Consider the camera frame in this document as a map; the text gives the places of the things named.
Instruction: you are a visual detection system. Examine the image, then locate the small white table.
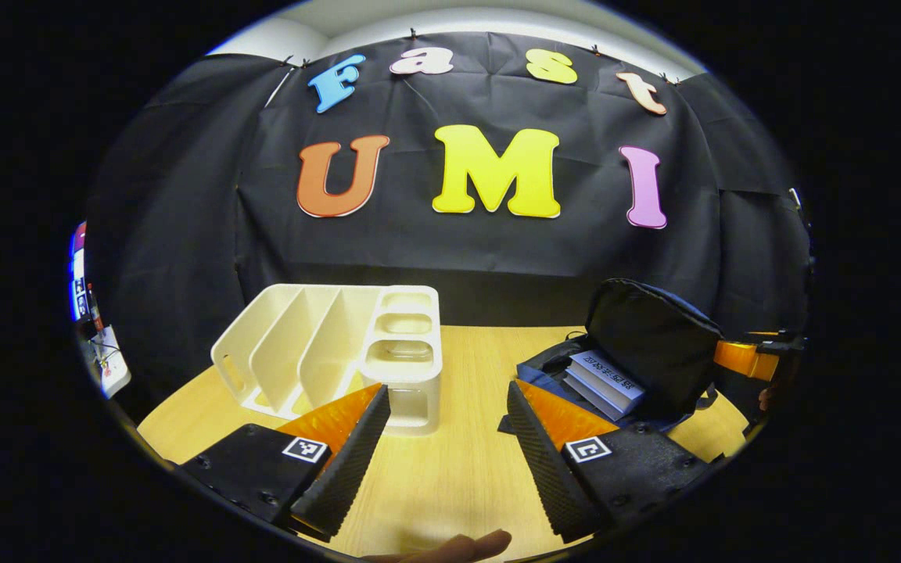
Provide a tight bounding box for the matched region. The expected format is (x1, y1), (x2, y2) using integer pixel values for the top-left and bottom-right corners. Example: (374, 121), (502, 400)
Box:
(91, 325), (132, 400)

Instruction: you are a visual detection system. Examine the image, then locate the cream plastic bookshelf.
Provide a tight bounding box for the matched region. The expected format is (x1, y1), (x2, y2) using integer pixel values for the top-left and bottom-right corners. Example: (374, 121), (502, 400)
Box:
(210, 284), (443, 436)

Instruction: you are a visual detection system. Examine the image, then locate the black backdrop cloth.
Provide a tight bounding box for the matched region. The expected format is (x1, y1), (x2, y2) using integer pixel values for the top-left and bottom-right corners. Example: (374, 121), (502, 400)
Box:
(83, 31), (811, 400)

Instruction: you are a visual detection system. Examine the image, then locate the blue schoolbag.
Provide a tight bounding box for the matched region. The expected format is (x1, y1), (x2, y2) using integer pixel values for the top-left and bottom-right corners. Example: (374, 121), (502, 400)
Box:
(497, 278), (725, 435)

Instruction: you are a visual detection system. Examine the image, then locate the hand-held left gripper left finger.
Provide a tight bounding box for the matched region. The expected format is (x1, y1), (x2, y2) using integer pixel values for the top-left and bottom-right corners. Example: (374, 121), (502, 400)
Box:
(177, 383), (391, 542)

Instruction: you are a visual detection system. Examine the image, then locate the computer monitor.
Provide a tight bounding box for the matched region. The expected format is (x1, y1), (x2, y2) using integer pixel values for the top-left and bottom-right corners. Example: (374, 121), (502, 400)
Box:
(69, 221), (92, 321)

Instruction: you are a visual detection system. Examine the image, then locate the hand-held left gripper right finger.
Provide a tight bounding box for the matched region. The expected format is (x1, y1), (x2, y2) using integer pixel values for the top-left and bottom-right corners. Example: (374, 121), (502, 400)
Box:
(507, 380), (713, 544)

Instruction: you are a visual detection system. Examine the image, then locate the blue-grey book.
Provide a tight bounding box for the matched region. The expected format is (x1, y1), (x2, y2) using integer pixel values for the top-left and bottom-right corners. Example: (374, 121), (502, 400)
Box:
(568, 350), (647, 415)

